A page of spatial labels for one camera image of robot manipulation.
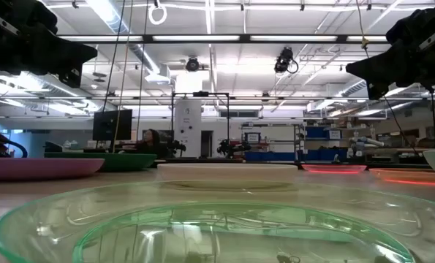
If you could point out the black background robot arm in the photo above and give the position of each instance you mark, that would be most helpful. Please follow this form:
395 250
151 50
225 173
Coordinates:
231 147

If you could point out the round black ceiling camera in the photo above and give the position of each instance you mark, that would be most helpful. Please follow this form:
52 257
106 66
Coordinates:
192 64

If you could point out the cream white plastic plate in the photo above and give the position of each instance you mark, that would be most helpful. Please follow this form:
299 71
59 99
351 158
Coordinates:
224 170

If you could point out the lime translucent plastic plate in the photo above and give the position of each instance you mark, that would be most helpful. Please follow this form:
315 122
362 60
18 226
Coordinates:
38 226

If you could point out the white column cabinet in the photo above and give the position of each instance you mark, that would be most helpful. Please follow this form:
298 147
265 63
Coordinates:
188 128

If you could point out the pink plastic plate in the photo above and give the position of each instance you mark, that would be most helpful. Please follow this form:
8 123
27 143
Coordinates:
38 168

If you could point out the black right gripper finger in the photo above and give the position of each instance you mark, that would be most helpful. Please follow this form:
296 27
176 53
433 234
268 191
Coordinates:
374 69
375 92

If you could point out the black computer monitor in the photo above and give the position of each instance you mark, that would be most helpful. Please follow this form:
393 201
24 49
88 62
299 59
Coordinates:
111 125

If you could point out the black overhead beam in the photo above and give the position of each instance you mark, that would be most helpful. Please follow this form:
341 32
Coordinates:
147 38

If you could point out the person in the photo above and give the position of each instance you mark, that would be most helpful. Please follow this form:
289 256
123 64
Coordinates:
151 140

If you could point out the orange translucent plastic plate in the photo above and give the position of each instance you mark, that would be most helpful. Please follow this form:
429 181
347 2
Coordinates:
403 174

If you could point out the black tall frame stand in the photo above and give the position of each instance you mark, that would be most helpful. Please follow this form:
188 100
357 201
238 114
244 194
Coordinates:
200 94

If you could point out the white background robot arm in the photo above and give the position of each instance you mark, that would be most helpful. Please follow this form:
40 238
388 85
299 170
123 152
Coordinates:
367 141

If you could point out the red translucent plastic plate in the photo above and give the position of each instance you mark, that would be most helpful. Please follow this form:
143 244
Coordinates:
334 168

